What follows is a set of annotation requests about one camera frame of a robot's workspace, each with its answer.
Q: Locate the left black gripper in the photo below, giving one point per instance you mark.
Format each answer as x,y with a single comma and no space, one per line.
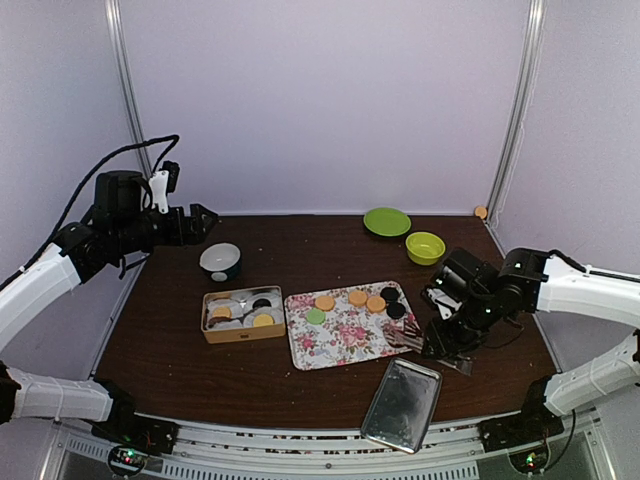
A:
180,236

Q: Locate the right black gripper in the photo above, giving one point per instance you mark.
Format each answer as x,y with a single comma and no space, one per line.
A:
444,345

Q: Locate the metal tongs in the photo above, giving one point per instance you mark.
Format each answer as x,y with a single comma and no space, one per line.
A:
418,344

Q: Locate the silver metal tin lid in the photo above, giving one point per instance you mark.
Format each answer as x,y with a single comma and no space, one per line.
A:
403,406

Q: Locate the tan biscuit cookie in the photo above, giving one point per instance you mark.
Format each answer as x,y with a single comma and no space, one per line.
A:
358,298
221,314
262,320
324,303

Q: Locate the beige cookie tin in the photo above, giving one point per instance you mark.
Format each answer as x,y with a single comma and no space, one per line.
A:
240,327

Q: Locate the floral rectangular tray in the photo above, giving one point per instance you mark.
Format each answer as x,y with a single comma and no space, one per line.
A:
349,335

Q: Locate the black sandwich cookie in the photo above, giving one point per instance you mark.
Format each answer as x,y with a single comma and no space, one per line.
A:
262,303
390,294
395,310

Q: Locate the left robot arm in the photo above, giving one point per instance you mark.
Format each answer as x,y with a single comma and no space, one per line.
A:
130,214

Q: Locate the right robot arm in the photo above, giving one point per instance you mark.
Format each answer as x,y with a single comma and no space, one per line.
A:
472,295

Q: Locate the white and dark bowl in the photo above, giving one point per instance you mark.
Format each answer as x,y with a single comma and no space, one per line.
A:
221,262

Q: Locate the green bowl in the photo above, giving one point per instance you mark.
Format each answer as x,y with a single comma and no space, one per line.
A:
424,248

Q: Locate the green plate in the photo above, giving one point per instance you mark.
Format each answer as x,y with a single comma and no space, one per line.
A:
387,222

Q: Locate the green cookie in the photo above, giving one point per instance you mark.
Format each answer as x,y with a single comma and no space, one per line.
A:
316,316

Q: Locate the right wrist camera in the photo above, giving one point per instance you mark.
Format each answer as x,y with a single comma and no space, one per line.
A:
441,302

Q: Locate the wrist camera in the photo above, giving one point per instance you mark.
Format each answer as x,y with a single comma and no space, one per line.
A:
162,183
441,302

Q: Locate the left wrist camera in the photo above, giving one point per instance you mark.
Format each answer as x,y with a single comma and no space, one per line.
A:
162,183

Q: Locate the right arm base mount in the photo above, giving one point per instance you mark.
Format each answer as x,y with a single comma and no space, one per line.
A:
534,423

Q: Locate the front aluminium rail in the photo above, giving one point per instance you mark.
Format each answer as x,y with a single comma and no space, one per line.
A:
451,450

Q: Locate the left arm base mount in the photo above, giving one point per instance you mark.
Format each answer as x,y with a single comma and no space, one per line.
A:
126,427

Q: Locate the right aluminium frame post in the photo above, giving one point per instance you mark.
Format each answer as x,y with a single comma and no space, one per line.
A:
522,96

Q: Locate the aluminium frame post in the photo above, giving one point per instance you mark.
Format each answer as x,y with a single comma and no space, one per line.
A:
117,36
522,96

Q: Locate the left aluminium frame post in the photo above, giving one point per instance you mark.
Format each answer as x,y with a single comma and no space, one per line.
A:
117,36

